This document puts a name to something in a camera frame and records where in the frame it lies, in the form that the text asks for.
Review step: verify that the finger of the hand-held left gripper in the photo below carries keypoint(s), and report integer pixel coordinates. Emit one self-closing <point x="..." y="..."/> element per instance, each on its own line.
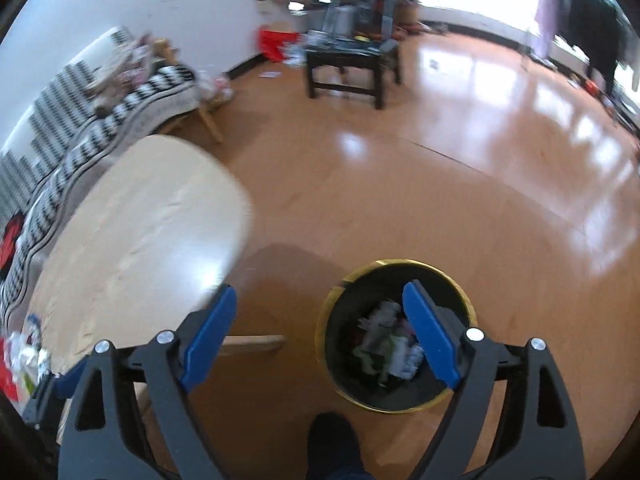
<point x="42" y="400"/>

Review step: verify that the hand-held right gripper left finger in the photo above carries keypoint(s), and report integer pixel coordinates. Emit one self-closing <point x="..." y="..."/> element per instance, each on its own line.
<point x="210" y="335"/>

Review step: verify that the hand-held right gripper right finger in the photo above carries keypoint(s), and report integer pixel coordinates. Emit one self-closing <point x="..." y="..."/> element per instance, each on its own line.
<point x="427" y="330"/>

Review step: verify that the heap of discarded wrappers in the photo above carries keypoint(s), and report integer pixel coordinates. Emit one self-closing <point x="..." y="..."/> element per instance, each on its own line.
<point x="387" y="340"/>

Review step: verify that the black gold-rimmed trash bin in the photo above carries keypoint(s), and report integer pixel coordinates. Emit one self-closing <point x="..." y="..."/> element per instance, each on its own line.
<point x="345" y="320"/>

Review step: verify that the red bear-shaped chair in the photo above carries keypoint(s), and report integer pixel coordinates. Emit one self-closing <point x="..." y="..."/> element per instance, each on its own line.
<point x="6" y="375"/>

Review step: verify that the clear crumpled plastic bag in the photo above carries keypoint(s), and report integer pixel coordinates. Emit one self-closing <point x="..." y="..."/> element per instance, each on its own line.
<point x="22" y="355"/>

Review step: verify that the person's black shoe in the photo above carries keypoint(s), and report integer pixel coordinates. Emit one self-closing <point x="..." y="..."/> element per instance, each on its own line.
<point x="332" y="445"/>

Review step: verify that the person's dark blue trousers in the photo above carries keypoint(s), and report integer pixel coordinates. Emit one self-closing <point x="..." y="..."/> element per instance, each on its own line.
<point x="352" y="474"/>

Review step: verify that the red cushion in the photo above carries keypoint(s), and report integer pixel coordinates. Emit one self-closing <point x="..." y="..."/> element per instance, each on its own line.
<point x="9" y="240"/>

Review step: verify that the black white striped sofa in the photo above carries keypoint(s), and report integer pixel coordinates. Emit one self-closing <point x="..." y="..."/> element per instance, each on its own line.
<point x="75" y="150"/>

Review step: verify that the white bag bundle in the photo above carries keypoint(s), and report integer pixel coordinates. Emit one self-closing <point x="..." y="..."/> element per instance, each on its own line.
<point x="217" y="87"/>

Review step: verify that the beige plush toy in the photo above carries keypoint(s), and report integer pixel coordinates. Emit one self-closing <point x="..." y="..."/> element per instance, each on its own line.
<point x="107" y="90"/>

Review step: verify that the black low table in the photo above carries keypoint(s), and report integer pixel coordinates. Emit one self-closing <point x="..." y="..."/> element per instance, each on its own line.
<point x="350" y="55"/>

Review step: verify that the pink printed cushion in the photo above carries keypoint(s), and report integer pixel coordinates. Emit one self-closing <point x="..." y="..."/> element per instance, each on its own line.
<point x="137" y="57"/>

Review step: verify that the scattered papers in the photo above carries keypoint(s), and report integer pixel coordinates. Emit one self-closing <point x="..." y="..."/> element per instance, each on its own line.
<point x="295" y="55"/>

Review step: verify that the red bag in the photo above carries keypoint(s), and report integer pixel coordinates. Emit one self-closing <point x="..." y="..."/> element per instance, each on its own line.
<point x="277" y="42"/>

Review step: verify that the pink hanging garment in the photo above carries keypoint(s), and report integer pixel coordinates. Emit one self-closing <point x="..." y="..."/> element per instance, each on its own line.
<point x="546" y="10"/>

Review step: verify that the wooden sofa frame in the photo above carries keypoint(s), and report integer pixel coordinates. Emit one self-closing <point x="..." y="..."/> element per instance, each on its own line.
<point x="210" y="120"/>

